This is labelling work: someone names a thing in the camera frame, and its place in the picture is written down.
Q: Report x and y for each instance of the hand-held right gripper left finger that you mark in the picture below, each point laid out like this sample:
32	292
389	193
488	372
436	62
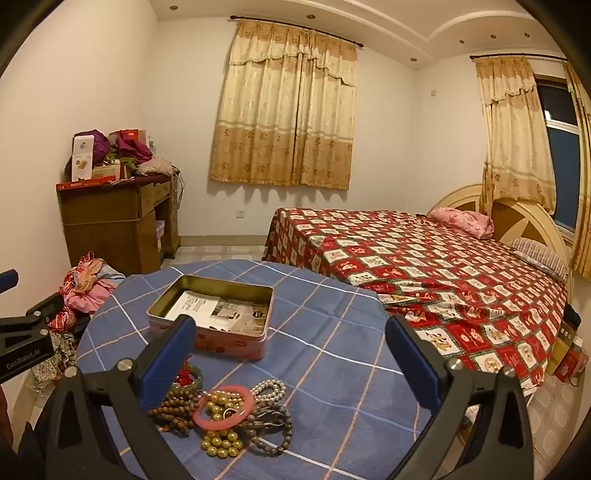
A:
168	364

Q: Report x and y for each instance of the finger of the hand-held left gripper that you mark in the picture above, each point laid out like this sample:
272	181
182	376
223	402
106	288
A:
8	280
46	307

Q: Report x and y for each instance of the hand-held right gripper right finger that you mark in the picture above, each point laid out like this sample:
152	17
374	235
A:
411	364

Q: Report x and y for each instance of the red tassel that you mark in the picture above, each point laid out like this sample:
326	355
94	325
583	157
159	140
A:
182	376

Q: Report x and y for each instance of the pink bangle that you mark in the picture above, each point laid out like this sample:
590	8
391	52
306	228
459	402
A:
197	413

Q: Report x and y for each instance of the pink rectangular tin box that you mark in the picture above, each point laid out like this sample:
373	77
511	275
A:
231	344

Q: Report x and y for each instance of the pile of colourful clothes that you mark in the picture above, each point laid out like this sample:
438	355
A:
87	286

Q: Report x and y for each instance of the printed paper leaflet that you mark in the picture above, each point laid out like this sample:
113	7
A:
207	307

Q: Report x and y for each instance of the blue plaid tablecloth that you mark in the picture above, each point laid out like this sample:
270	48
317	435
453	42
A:
323	369

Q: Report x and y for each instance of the red patterned bedspread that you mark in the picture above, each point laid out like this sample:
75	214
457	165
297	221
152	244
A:
415	277

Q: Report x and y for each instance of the brown wooden desk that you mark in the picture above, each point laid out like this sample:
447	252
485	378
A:
106	226

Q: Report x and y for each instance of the flat red box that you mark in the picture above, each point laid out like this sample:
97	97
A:
78	184

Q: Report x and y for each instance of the stacked boxes under desk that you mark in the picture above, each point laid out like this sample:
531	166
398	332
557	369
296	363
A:
160	235

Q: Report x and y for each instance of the white upright box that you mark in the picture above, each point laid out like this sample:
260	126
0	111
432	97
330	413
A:
82	157

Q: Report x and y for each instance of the yellow cardboard box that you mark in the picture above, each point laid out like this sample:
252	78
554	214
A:
561	346

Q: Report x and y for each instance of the pink pillow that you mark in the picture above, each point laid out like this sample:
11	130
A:
461	221

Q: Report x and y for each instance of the small red box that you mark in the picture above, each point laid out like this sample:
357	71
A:
570	367

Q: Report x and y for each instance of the dark purple cloth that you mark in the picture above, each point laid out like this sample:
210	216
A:
101	145

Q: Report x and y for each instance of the striped pillow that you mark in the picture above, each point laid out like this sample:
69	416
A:
540	258

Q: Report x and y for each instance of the cream wooden headboard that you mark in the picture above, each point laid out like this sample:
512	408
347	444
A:
512	221

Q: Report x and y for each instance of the pale pink cloth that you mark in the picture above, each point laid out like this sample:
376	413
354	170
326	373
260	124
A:
154	167

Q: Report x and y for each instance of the magenta cloth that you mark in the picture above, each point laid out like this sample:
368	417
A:
134	147

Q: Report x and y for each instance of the red and white box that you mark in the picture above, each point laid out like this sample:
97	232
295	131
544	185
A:
134	134

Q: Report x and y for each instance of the narrow beige patterned curtain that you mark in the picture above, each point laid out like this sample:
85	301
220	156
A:
512	138
582	184

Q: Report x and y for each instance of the window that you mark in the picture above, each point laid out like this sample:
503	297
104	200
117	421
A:
561	161

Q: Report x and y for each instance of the wide beige patterned curtain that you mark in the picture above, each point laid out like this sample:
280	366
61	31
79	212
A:
281	115

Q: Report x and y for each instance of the dark curtain rod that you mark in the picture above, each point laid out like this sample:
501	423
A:
295	25
517	56

